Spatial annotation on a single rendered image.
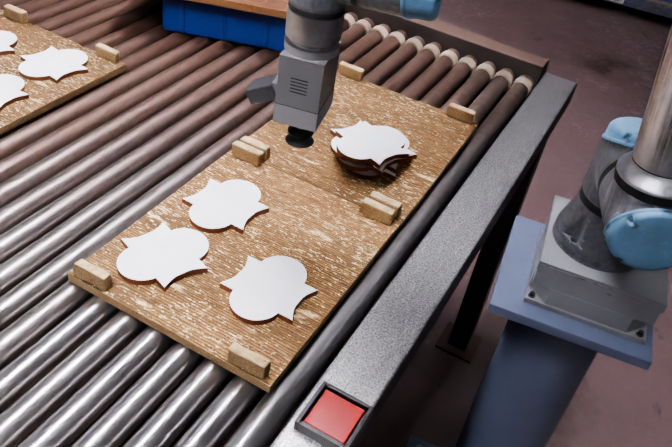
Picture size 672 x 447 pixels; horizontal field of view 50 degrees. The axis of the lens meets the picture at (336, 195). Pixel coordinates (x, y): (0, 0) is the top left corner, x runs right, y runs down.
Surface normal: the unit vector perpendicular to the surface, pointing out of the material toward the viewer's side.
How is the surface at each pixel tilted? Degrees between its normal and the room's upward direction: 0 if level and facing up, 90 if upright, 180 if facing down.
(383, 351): 0
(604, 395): 0
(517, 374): 90
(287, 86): 90
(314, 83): 90
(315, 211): 0
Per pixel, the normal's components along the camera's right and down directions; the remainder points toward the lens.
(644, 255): -0.20, 0.68
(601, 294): -0.37, 0.53
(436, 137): 0.14, -0.78
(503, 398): -0.79, 0.29
